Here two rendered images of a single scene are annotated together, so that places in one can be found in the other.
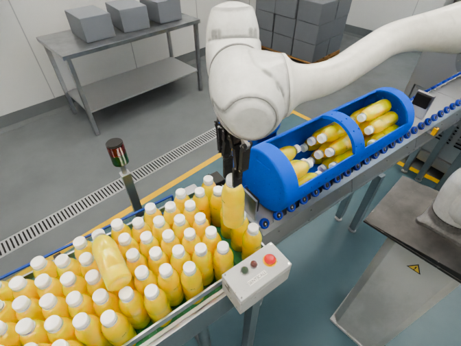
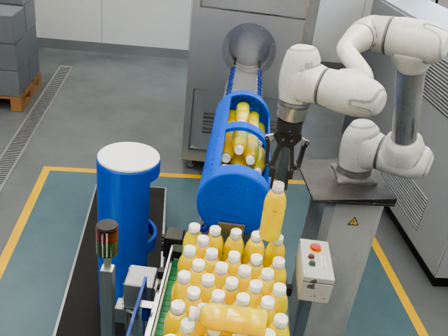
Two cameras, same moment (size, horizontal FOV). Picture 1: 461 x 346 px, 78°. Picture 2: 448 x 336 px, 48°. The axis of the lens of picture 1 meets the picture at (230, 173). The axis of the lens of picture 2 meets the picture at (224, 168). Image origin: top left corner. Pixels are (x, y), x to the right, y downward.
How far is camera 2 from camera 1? 1.21 m
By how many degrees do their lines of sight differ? 45
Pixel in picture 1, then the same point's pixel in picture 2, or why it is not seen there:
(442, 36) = (363, 44)
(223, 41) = (317, 69)
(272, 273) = (327, 254)
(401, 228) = (337, 192)
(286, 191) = not seen: hidden behind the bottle
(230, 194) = (282, 199)
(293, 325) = not seen: outside the picture
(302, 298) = not seen: outside the picture
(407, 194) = (314, 171)
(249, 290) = (329, 271)
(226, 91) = (368, 91)
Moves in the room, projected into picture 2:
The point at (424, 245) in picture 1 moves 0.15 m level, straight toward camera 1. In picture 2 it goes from (358, 195) to (366, 214)
